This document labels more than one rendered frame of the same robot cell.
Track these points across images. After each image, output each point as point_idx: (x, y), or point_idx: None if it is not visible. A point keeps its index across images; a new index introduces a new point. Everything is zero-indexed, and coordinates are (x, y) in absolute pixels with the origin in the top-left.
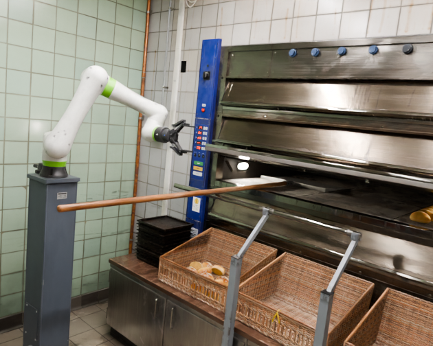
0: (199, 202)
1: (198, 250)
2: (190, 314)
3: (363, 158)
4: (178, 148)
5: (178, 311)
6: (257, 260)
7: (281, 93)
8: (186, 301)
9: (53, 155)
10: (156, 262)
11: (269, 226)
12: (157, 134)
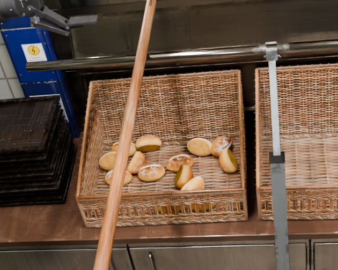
0: (42, 50)
1: (95, 132)
2: (189, 249)
3: None
4: (59, 23)
5: (161, 253)
6: (210, 99)
7: None
8: (175, 237)
9: None
10: (49, 199)
11: (211, 40)
12: None
